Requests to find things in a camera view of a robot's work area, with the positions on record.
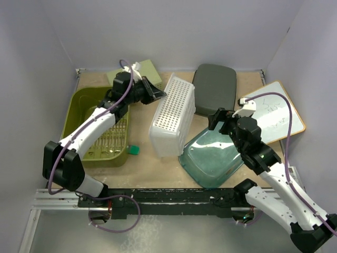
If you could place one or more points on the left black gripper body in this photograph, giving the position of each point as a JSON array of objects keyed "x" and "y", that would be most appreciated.
[{"x": 139, "y": 93}]

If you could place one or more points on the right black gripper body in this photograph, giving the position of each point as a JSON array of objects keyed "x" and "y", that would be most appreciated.
[{"x": 229, "y": 128}]

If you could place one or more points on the light green small basket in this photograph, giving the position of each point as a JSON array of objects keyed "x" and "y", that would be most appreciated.
[{"x": 147, "y": 69}]

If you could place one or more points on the white perforated plastic basket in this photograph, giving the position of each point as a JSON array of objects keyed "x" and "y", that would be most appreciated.
[{"x": 173, "y": 118}]

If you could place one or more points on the grey plastic tub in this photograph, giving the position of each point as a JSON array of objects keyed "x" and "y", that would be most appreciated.
[{"x": 215, "y": 87}]

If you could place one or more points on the teal transparent plastic tub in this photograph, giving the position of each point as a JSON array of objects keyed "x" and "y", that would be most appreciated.
[{"x": 210, "y": 158}]

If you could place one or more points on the olive green plastic tub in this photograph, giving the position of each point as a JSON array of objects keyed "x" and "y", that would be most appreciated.
[{"x": 111, "y": 148}]

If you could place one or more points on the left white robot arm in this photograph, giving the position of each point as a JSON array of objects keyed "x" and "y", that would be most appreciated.
[{"x": 62, "y": 160}]

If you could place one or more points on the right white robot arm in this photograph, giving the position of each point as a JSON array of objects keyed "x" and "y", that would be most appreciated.
[{"x": 308, "y": 225}]

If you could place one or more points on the green sponge block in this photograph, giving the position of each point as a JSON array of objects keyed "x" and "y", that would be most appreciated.
[{"x": 133, "y": 150}]

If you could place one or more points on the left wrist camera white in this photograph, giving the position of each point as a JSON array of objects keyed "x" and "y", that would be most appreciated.
[{"x": 135, "y": 69}]

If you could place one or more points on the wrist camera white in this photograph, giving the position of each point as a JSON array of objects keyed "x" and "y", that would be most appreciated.
[
  {"x": 135, "y": 69},
  {"x": 247, "y": 108}
]

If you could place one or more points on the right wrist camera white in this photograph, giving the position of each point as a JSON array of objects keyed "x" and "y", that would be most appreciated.
[{"x": 247, "y": 108}]

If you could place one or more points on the whiteboard with wooden frame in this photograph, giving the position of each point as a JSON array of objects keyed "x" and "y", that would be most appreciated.
[{"x": 272, "y": 112}]

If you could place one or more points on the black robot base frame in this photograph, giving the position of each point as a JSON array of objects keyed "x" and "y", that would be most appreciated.
[{"x": 219, "y": 202}]

